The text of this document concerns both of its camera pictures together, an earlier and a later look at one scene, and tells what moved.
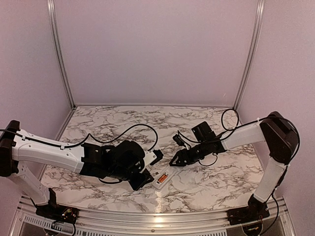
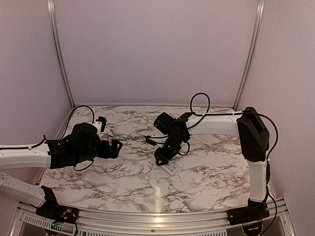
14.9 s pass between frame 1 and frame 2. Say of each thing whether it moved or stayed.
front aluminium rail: stayed
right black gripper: moved
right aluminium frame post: stayed
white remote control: moved
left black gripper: moved
